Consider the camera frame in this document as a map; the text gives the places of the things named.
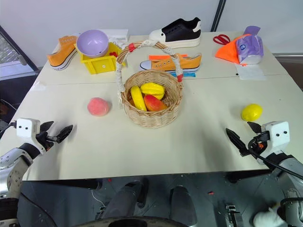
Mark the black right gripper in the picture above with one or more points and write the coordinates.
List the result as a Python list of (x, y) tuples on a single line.
[(259, 140)]

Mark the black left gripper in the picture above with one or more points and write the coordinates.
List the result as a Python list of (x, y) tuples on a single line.
[(46, 138)]

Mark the yellow lemon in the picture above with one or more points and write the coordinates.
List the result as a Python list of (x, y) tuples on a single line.
[(251, 112)]

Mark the pink peach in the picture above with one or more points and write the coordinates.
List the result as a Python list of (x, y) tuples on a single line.
[(98, 107)]

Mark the white paper sheet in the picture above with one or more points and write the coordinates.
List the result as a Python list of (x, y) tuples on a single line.
[(251, 72)]

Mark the orange canvas sneaker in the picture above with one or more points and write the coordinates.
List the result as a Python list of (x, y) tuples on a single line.
[(60, 55), (163, 65)]

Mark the yellow plastic box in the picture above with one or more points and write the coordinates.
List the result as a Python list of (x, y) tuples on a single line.
[(99, 65)]

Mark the blue paper strip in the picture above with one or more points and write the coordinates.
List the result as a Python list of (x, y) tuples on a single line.
[(189, 74)]

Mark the orange cloth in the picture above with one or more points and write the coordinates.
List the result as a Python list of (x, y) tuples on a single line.
[(227, 53)]

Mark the white cloth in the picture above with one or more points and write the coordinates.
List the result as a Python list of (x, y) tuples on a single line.
[(266, 218)]

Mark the purple tissue pack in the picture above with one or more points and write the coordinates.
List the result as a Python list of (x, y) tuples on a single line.
[(251, 48)]

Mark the yellow banana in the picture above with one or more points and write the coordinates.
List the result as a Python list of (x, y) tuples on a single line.
[(137, 98)]

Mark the purple plastic bowl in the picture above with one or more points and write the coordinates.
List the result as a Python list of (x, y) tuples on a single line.
[(92, 42)]

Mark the dark rounded robot leg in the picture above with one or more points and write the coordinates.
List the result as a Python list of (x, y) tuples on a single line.
[(183, 205), (125, 198)]

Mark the red small part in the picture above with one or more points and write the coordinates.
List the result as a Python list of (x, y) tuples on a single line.
[(113, 54)]

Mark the red orange mango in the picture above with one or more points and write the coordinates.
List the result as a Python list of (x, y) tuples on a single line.
[(154, 103)]

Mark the red scissors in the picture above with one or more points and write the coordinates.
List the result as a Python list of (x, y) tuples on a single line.
[(221, 39)]

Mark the yellow starfruit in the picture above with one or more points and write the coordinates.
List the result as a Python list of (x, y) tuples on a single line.
[(152, 89)]

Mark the white paper booklet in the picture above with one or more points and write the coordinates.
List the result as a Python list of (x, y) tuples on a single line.
[(118, 35)]

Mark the black and white sneaker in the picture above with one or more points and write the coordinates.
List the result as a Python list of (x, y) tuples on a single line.
[(177, 33)]

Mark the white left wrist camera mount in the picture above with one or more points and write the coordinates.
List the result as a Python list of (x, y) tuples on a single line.
[(26, 127)]

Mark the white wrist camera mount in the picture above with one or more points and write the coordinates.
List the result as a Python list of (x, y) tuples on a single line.
[(278, 134), (26, 127)]

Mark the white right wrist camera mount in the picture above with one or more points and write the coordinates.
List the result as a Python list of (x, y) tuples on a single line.
[(278, 134)]

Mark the dark slanted frame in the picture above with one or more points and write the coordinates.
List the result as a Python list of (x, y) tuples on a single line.
[(19, 50)]

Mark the dark window post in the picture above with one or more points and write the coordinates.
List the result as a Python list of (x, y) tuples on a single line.
[(217, 15)]

